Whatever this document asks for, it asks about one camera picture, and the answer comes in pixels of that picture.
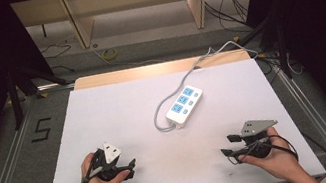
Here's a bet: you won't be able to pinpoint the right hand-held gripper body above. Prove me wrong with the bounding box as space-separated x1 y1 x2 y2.
237 114 285 163

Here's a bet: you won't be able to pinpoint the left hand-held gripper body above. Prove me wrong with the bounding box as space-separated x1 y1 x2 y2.
88 138 133 183

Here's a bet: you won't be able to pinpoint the person's right hand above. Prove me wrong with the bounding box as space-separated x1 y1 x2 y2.
233 122 307 183

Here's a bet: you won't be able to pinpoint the white table cover board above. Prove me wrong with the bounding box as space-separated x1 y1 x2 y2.
22 47 326 183

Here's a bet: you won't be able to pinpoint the white power strip blue sockets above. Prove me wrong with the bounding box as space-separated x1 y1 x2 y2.
160 82 209 131

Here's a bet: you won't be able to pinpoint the yellow tape roll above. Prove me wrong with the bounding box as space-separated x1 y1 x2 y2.
100 47 120 63

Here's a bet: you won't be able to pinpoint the black stand legs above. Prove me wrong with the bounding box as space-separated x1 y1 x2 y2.
2 56 77 132

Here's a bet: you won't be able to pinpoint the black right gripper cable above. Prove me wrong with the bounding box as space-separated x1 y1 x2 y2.
224 124 326 183

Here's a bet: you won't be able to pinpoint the white power strip with cable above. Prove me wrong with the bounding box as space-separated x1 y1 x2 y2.
142 36 270 135

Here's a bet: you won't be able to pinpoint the thin black floor cable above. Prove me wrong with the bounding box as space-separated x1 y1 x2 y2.
38 40 77 78

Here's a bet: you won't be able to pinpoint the bundle of black floor cables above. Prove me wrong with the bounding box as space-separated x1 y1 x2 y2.
202 0 273 42

